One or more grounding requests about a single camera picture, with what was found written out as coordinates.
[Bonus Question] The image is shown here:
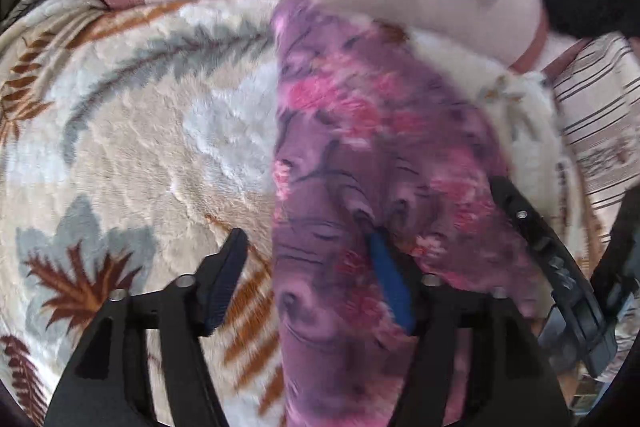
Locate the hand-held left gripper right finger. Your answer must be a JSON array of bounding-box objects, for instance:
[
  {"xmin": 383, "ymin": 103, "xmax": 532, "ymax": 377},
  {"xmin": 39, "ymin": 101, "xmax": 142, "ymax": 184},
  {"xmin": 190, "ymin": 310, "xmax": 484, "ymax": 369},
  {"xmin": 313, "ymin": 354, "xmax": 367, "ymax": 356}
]
[{"xmin": 369, "ymin": 228, "xmax": 571, "ymax": 427}]

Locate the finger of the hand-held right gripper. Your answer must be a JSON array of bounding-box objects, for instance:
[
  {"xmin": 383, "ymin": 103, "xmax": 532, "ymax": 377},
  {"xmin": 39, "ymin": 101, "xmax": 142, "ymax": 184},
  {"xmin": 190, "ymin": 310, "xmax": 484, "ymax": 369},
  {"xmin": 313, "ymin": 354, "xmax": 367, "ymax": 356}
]
[
  {"xmin": 489, "ymin": 176, "xmax": 620, "ymax": 379},
  {"xmin": 591, "ymin": 188, "xmax": 640, "ymax": 310}
]

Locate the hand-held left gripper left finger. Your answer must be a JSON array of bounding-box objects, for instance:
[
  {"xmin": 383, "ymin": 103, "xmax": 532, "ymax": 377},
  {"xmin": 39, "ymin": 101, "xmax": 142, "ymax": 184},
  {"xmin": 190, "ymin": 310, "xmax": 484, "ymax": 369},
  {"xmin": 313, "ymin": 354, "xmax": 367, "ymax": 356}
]
[{"xmin": 44, "ymin": 228, "xmax": 249, "ymax": 427}]

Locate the purple floral garment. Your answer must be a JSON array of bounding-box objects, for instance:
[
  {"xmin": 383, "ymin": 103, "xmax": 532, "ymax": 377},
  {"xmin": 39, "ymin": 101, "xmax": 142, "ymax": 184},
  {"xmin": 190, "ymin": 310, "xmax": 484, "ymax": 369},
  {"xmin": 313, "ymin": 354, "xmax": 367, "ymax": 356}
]
[{"xmin": 270, "ymin": 0, "xmax": 551, "ymax": 427}]

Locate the beige striped cloth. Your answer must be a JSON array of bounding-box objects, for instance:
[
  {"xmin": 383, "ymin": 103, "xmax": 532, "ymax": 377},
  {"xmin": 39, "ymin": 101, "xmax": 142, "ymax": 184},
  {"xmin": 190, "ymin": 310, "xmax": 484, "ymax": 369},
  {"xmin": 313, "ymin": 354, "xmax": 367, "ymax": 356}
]
[{"xmin": 547, "ymin": 31, "xmax": 640, "ymax": 250}]

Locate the beige leaf-print blanket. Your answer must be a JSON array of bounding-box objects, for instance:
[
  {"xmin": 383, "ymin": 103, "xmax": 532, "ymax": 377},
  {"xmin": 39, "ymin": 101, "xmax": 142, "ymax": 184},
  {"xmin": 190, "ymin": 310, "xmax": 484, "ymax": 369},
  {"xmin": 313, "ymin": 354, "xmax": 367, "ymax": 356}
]
[{"xmin": 0, "ymin": 0, "xmax": 598, "ymax": 427}]

